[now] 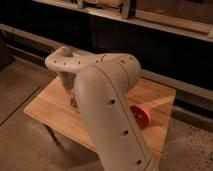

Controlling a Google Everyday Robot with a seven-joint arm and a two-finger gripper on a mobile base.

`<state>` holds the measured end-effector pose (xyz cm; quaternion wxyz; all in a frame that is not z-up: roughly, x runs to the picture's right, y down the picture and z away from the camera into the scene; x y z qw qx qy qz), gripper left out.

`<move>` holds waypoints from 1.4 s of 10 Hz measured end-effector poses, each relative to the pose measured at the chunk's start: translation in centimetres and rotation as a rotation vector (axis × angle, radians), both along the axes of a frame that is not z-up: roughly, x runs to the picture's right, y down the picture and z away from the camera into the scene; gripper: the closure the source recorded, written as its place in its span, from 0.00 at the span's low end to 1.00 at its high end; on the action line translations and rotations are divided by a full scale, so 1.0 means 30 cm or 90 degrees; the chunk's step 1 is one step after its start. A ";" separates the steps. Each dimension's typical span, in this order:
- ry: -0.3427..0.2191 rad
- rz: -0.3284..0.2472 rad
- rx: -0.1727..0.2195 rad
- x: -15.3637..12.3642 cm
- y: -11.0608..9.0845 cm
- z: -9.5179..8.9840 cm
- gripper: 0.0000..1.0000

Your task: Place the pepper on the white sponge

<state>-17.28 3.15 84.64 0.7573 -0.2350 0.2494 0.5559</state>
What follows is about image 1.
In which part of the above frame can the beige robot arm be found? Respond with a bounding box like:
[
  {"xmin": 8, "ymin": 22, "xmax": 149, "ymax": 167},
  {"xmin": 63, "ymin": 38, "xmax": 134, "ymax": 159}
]
[{"xmin": 45, "ymin": 47, "xmax": 159, "ymax": 171}]

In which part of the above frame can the wooden table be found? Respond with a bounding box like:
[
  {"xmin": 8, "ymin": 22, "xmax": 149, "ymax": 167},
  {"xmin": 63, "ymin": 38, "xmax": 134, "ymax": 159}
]
[{"xmin": 24, "ymin": 77, "xmax": 176, "ymax": 161}]

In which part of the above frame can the red round object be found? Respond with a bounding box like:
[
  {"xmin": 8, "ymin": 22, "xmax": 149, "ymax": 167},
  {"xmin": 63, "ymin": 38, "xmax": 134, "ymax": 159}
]
[{"xmin": 130, "ymin": 104, "xmax": 152, "ymax": 130}]

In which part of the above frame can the wooden shelf unit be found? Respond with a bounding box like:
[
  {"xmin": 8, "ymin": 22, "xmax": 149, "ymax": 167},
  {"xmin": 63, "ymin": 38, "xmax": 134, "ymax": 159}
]
[{"xmin": 33, "ymin": 0, "xmax": 213, "ymax": 43}]

